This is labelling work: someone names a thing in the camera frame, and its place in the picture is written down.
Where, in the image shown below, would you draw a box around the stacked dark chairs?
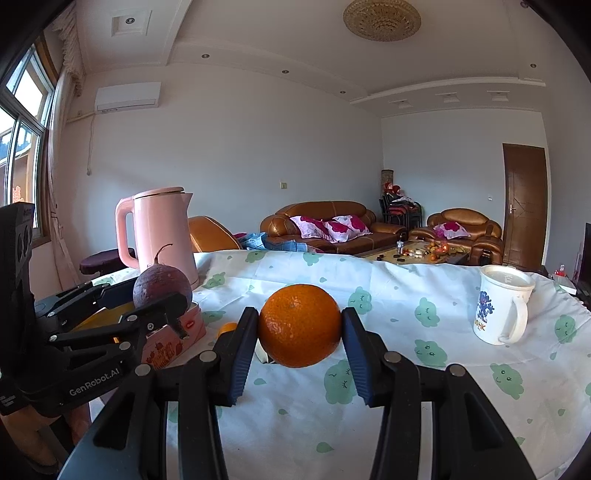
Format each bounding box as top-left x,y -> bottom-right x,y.
379,191 -> 422,228

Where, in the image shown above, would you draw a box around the brown leather sofa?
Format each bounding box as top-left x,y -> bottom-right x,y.
260,200 -> 409,254

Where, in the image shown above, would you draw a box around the brown wooden door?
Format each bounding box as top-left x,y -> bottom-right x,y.
502,143 -> 547,271

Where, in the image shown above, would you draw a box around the brown leather armchair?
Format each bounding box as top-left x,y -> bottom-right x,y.
409,209 -> 504,266

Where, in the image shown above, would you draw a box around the window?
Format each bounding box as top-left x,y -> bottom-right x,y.
0,46 -> 56,232

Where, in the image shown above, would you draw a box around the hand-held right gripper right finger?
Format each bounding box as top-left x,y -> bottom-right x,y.
341,307 -> 539,480

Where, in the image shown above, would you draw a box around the dark round stool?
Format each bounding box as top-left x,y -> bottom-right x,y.
79,248 -> 137,275

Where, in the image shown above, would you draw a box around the wooden coffee table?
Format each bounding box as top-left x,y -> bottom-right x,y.
355,240 -> 471,266

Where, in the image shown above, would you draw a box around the person's left forearm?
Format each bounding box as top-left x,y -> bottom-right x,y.
0,411 -> 61,472

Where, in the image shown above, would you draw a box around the white air conditioner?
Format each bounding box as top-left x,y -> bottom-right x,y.
93,82 -> 162,113

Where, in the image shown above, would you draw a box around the white tablecloth with green clouds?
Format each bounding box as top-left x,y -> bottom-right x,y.
85,249 -> 591,480

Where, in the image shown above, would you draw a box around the pink electric kettle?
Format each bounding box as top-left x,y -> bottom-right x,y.
115,187 -> 201,291

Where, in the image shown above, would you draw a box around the golden ceiling lamp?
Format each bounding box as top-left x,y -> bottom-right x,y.
343,0 -> 422,42

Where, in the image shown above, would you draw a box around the brown leather chair back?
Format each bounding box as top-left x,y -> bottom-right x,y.
188,216 -> 243,253

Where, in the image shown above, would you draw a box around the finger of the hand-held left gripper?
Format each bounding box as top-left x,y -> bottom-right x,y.
34,281 -> 139,324
48,292 -> 191,354

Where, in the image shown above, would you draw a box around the white mug with blue print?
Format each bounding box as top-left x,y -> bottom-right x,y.
472,265 -> 536,346

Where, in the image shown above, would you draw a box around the beige curtain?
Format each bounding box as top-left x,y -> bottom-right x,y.
46,14 -> 86,287

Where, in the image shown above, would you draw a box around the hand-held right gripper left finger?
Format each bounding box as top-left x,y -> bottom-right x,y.
69,307 -> 259,480

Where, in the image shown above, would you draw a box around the pink tin box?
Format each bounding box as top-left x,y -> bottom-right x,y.
74,300 -> 207,370

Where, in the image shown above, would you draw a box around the round purple radish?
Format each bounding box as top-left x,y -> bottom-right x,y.
133,244 -> 193,319

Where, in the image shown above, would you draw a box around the blue plaid cloth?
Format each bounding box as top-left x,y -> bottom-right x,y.
235,232 -> 324,253

